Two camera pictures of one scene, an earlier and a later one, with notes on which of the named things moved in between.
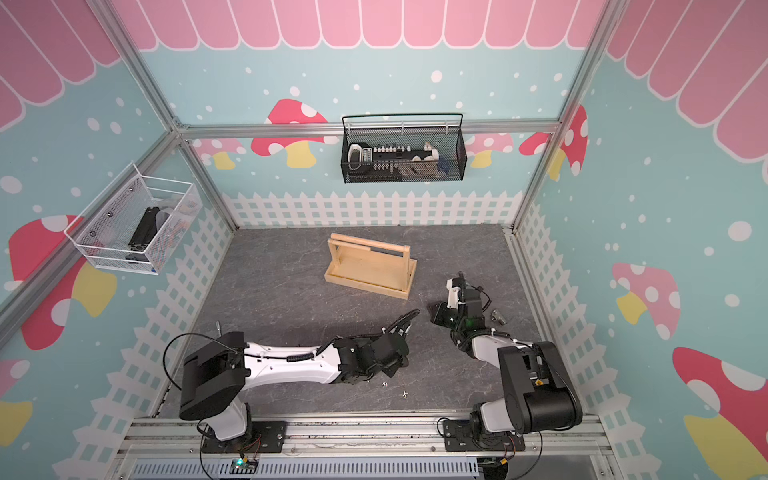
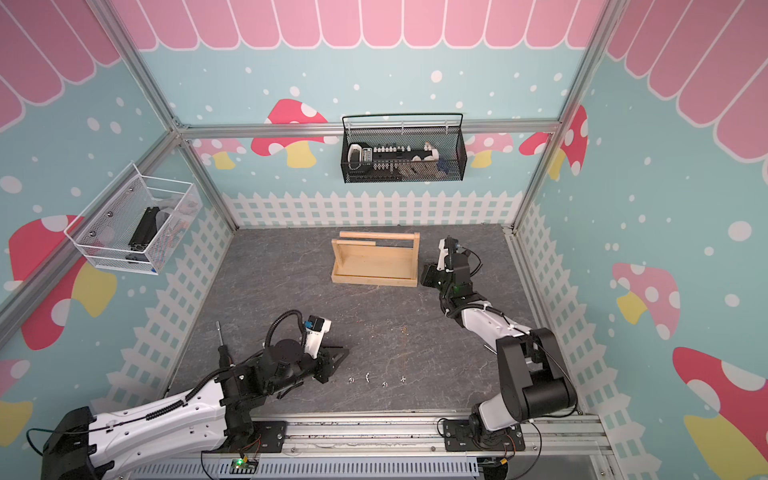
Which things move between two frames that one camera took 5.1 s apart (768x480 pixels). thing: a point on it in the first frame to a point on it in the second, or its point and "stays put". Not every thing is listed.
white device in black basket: x=356 y=155 stays put
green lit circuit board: x=243 y=466 stays put
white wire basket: x=137 y=224 stays put
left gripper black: x=391 y=370 to x=324 y=362
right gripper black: x=437 y=315 to x=427 y=276
